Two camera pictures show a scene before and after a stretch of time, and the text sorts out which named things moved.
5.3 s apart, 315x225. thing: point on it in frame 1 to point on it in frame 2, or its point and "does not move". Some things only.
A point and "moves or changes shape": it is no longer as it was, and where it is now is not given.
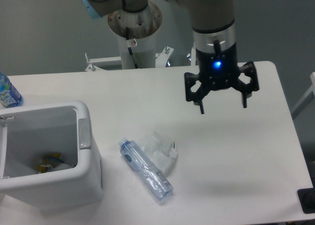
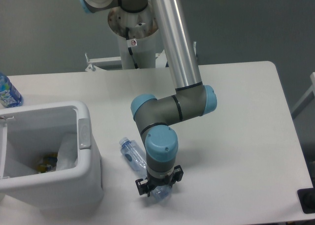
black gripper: [217, 71] to [144, 186]
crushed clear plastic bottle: [160, 185] does not move
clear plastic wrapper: [163, 152] moves or changes shape
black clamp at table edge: [306, 198] does not move
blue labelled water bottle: [10, 97] does not move
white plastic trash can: [28, 133] does not move
